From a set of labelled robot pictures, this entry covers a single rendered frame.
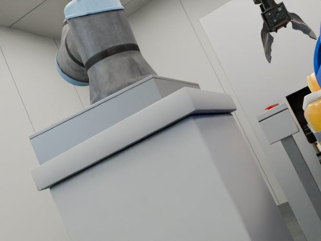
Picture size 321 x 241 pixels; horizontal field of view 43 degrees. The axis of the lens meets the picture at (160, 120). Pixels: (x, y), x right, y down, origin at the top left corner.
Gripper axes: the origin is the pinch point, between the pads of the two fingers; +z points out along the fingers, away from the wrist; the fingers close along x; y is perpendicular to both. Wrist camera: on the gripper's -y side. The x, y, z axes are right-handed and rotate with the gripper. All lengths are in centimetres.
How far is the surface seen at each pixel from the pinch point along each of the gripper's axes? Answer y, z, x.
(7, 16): -242, -217, -234
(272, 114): 0.1, 14.3, -13.4
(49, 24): -307, -217, -224
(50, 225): -199, 13, -252
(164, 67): -410, -124, -137
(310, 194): -7.9, 42.2, -14.6
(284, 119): 0.2, 17.3, -10.9
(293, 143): -7.9, 25.4, -12.2
